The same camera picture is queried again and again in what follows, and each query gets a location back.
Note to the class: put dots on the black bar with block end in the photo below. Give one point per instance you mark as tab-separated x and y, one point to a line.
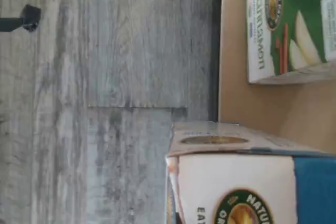
30	18

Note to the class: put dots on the blue flax plus oatmeal box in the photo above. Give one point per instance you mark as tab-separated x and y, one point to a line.
236	182

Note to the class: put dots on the wooden oatmeal shelf board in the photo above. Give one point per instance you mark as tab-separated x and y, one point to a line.
262	103

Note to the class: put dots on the green apple cinnamon oatmeal box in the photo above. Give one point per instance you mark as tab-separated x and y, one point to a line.
288	37

